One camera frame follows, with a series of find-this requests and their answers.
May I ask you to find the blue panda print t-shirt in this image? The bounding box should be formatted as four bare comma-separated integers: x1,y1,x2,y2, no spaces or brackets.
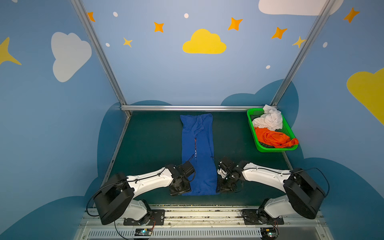
180,114,218,196

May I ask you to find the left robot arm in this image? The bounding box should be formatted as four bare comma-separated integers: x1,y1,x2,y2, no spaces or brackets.
91,162,195,225

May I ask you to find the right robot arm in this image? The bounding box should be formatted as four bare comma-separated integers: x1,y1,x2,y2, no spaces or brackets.
217,160,327,224

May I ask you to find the orange t-shirt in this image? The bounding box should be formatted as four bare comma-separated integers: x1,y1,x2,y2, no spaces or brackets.
255,128,299,149

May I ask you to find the left controller board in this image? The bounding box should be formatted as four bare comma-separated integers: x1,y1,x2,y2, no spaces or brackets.
134,229,153,237

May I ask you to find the controller board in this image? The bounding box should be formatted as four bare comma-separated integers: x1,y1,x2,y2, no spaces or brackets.
134,229,153,237
261,228,279,240

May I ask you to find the right controller board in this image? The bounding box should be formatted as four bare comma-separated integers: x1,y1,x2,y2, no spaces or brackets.
261,228,279,240

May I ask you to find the green plastic basket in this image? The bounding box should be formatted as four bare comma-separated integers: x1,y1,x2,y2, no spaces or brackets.
247,108,298,153

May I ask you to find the white t-shirt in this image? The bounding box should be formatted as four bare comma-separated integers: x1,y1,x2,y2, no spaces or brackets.
252,105,283,131

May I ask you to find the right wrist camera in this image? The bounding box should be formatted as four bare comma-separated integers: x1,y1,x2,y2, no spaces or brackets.
217,157,236,179

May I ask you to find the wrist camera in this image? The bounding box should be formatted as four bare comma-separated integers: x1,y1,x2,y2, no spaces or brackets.
180,161,195,178
217,157,236,179

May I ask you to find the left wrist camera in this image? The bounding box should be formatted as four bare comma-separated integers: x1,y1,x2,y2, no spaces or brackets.
180,161,195,178

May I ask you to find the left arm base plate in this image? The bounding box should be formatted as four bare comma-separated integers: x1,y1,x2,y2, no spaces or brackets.
123,210,166,226

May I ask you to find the aluminium mounting rail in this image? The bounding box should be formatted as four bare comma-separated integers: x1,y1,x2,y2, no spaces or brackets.
74,205,334,240

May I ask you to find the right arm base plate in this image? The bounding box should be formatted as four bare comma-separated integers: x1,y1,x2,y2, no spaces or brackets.
241,209,284,226

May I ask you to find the rear aluminium frame bar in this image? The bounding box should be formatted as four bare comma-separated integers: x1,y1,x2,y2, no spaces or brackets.
121,105,264,112

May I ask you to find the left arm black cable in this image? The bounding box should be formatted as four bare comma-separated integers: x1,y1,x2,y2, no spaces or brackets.
86,181,127,217

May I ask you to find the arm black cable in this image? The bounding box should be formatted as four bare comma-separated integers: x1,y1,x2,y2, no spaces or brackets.
302,167,331,199
86,181,127,217

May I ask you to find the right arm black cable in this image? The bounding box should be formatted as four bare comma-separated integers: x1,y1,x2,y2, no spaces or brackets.
302,167,331,199

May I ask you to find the right aluminium frame post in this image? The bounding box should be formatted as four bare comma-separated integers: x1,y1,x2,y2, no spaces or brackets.
270,0,337,107

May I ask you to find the aluminium frame post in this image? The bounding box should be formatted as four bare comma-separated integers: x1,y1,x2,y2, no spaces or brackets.
71,0,127,107
270,0,337,107

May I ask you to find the left aluminium frame post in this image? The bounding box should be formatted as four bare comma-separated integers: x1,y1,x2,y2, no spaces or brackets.
71,0,127,107

